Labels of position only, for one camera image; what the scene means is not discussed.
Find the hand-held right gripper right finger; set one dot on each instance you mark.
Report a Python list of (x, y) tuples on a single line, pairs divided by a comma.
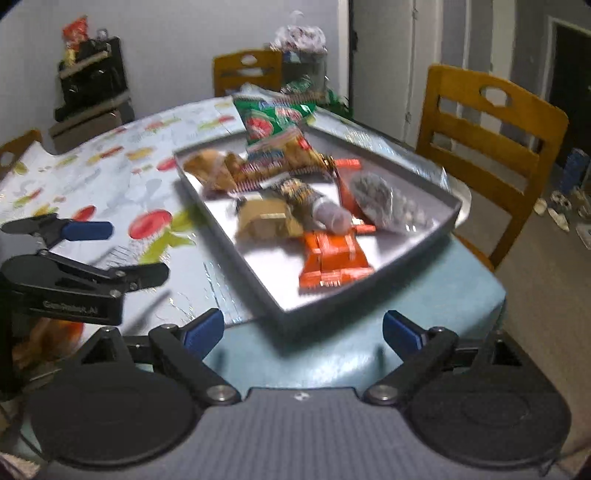
[(401, 330)]

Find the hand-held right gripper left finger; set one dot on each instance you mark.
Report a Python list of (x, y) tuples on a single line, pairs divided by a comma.
[(205, 330)]

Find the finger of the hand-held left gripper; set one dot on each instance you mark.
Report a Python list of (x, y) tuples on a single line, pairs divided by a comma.
[(87, 230), (138, 274)]

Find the white cardboard box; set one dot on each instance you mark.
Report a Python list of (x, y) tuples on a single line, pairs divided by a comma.
[(286, 284)]

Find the small orange snack packet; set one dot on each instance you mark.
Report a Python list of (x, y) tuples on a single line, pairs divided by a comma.
[(332, 258)]

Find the tan snack packet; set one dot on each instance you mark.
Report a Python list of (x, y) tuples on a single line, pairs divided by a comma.
[(265, 219)]

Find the tan peanut snack bag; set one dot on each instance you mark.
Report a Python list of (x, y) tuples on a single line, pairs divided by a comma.
[(207, 168)]

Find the clear pistachio bag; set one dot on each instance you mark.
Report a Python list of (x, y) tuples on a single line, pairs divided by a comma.
[(388, 203)]

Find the long orange snack bar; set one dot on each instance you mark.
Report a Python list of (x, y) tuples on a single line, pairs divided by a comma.
[(346, 184)]

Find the black yellow sausage tube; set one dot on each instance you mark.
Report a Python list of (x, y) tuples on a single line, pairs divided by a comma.
[(304, 198)]

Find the green striped snack bag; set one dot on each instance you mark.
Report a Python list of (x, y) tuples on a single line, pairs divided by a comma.
[(272, 122)]

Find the fruit print tablecloth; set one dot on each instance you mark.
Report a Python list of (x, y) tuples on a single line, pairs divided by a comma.
[(115, 184)]

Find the wooden chair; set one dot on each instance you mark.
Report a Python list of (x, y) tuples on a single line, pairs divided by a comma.
[(485, 152), (27, 138), (226, 74)]

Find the black coffee machine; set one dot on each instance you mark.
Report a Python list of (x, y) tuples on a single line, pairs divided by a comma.
[(92, 78)]

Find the white slipper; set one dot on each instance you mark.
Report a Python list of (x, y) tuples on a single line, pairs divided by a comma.
[(558, 220)]

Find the red snack bag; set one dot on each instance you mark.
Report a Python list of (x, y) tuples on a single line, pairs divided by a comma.
[(76, 34)]

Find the glass container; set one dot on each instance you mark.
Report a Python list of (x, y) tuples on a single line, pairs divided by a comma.
[(304, 69)]

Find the white plastic bag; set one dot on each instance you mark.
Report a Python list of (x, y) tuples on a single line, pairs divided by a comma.
[(300, 37)]

